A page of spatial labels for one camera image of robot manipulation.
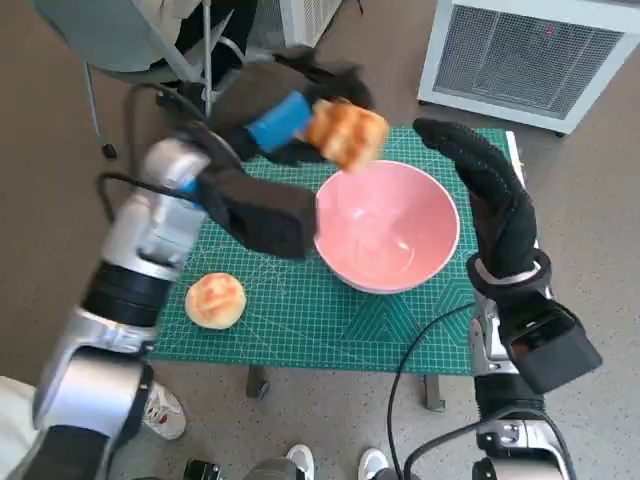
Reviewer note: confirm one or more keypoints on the black gloved right hand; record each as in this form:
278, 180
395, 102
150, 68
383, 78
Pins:
495, 200

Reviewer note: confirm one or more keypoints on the black left hand blue tape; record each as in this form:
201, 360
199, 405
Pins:
280, 122

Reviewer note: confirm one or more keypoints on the long toy bread loaf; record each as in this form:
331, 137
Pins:
350, 132

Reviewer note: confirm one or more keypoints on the pink bowl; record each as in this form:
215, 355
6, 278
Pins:
390, 230

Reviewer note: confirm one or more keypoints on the round toy bread bun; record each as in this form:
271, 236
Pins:
216, 300

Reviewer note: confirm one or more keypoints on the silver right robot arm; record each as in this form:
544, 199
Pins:
500, 400

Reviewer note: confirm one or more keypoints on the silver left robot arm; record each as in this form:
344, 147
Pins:
125, 280

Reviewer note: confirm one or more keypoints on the seated person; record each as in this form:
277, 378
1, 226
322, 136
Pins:
230, 30

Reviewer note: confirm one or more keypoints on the small white grilled cabinet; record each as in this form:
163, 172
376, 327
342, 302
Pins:
310, 20

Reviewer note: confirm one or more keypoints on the large white grilled air unit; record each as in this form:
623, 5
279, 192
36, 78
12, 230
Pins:
525, 55

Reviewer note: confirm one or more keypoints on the grey office chair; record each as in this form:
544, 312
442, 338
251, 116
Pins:
115, 40

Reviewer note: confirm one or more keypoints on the green cutting mat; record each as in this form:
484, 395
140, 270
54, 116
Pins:
300, 325

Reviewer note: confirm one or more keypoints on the grey table leg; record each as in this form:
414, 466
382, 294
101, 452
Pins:
257, 382
434, 395

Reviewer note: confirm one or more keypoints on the white shoe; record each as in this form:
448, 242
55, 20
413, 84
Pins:
374, 462
301, 462

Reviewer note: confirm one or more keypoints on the person in white clothes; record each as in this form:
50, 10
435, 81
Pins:
165, 410

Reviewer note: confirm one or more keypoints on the black glossy device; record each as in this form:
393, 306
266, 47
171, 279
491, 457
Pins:
201, 470

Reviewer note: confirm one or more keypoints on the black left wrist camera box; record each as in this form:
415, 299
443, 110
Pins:
270, 220

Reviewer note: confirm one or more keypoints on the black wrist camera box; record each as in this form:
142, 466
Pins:
555, 345
270, 220

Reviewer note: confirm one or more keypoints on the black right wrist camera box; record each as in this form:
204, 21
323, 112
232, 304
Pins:
555, 345

